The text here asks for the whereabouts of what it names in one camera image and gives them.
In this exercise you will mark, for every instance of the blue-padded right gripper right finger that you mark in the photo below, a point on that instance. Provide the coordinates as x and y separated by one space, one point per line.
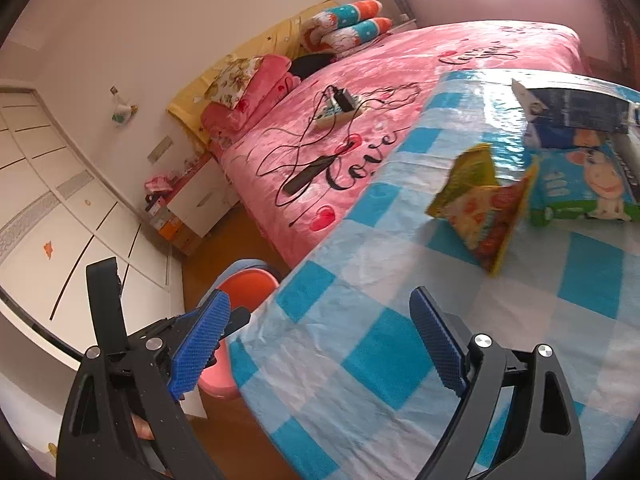
541 437

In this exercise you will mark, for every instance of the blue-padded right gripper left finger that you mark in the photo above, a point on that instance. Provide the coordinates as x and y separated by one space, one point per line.
123 418

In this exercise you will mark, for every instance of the yellow red snack wrapper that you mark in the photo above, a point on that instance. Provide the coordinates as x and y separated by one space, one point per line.
483 212

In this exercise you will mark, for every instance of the blue cow wet-wipes pack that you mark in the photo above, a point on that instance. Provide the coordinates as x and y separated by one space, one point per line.
599 183

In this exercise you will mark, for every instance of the blue tissue pack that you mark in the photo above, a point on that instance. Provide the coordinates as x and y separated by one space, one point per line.
540 133

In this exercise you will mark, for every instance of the dark coffee sachet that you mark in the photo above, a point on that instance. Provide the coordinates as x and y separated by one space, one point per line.
576 108

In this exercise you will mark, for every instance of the person's left hand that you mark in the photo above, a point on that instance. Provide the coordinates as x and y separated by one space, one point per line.
142 428

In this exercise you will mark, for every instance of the orange box beside nightstand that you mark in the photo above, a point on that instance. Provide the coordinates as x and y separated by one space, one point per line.
173 229

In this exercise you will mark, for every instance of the white red nightstand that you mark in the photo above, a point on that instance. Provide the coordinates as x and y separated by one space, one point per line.
203 196

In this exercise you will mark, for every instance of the pink item on nightstand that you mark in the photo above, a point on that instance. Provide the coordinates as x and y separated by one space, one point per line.
160 184

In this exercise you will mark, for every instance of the blue white checkered tablecloth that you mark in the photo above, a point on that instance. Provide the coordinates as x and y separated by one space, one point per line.
331 364

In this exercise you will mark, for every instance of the pink love bedspread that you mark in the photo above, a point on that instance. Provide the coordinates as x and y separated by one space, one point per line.
394 79

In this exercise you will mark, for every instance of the black phone on bed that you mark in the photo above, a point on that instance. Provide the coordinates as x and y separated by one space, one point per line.
307 174

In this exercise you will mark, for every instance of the white power strip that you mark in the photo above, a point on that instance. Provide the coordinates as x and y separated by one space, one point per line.
331 115

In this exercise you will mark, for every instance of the floral pillow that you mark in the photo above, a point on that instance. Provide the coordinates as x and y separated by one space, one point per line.
232 82

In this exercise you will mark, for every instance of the folded pink blanket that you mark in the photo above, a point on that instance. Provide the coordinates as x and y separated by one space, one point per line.
269 86

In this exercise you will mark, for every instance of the black charger adapter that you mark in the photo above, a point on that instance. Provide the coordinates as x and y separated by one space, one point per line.
344 100

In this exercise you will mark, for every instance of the black garment on bed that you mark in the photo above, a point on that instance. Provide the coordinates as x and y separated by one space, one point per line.
306 65

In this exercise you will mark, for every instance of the lower teal orange bolster pillow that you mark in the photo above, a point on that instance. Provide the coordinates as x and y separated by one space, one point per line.
347 38

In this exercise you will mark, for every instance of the teal orange bolster pillow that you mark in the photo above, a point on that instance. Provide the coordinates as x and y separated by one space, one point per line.
347 38
329 20

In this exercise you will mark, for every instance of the upper teal orange bolster pillow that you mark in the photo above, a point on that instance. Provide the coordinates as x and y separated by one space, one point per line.
329 20

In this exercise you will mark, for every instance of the wooden dresser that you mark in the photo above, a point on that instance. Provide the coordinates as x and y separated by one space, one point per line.
611 42

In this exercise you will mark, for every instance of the wall socket plate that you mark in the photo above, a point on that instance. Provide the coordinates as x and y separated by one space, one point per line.
160 148

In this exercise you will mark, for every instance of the wall hanging ornament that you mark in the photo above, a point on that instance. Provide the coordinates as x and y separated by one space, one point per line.
123 110

